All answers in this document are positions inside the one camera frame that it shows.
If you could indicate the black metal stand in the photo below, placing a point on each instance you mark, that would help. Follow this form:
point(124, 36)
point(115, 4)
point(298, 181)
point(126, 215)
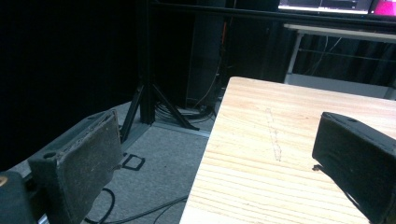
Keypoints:
point(147, 77)

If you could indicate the black curtain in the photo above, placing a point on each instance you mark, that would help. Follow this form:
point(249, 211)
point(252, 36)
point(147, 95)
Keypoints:
point(62, 62)

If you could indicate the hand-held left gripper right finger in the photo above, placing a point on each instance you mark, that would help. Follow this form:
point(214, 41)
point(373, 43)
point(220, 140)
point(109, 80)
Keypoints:
point(358, 161)

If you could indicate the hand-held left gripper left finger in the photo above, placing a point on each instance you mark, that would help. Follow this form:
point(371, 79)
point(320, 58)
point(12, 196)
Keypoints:
point(81, 168)

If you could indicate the pink object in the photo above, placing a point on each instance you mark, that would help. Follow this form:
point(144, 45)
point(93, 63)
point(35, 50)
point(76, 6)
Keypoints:
point(385, 7)

